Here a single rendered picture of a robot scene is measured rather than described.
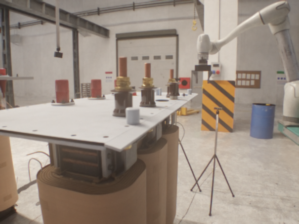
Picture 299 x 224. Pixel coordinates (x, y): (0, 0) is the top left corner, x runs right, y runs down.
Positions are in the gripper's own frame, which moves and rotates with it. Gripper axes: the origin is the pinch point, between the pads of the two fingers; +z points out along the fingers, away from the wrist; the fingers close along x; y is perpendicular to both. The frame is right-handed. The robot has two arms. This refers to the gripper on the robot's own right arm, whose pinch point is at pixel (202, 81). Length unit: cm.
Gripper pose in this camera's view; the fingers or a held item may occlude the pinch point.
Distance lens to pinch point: 174.6
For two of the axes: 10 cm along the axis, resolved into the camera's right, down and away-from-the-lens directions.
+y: 3.5, -1.5, 9.2
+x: -9.4, -0.5, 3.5
